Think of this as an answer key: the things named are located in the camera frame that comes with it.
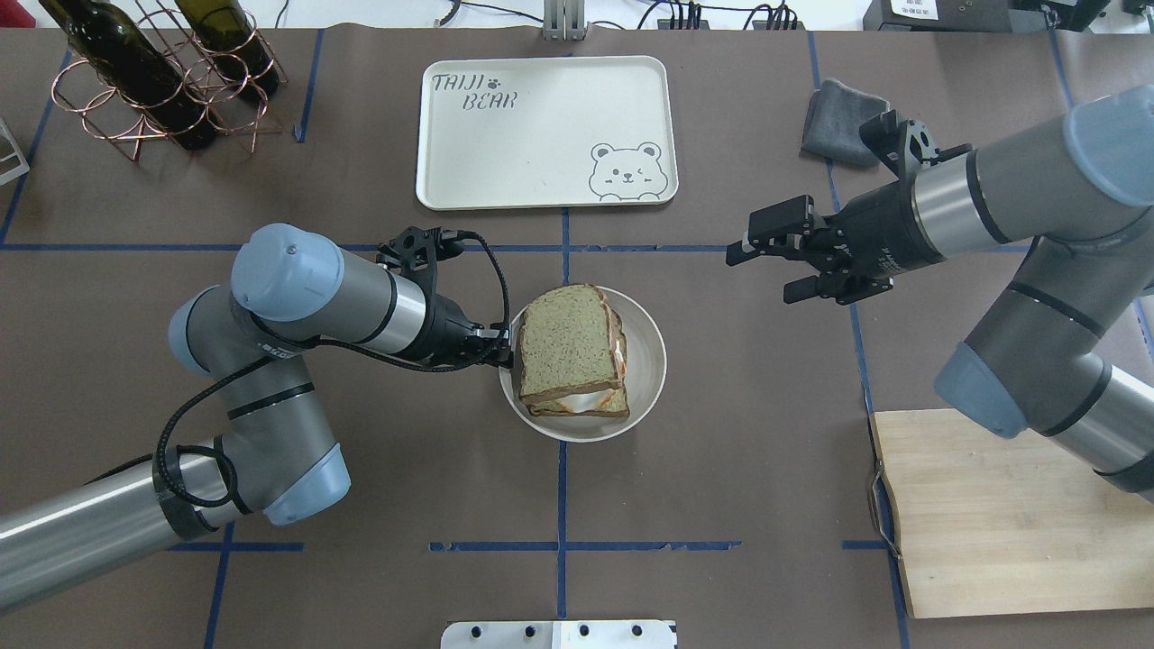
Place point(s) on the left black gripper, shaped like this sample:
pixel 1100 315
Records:
pixel 448 335

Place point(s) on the aluminium frame post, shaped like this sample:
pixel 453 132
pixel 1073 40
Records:
pixel 564 20

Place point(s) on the wooden cutting board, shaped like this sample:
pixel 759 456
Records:
pixel 987 526

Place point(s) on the grey folded cloth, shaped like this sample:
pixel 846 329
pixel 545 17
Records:
pixel 832 124

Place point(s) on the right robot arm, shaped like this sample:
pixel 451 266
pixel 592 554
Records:
pixel 1079 188

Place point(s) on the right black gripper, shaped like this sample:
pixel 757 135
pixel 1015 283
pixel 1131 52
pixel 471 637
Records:
pixel 879 230

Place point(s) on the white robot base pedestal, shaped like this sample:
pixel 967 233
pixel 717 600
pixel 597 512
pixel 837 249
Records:
pixel 606 633

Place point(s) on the white round plate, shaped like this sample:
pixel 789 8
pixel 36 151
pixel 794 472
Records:
pixel 646 365

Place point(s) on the front green wine bottle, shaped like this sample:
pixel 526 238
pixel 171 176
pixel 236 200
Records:
pixel 117 49

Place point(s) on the middle green wine bottle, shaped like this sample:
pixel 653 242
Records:
pixel 240 56

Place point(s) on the copper wire bottle rack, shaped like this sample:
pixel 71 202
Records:
pixel 183 72

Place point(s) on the cream bear tray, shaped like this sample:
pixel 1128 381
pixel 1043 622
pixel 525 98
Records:
pixel 545 133

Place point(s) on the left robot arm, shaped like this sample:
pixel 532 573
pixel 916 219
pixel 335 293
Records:
pixel 257 439

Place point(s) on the green wine bottle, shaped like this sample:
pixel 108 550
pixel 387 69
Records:
pixel 117 49
pixel 240 56

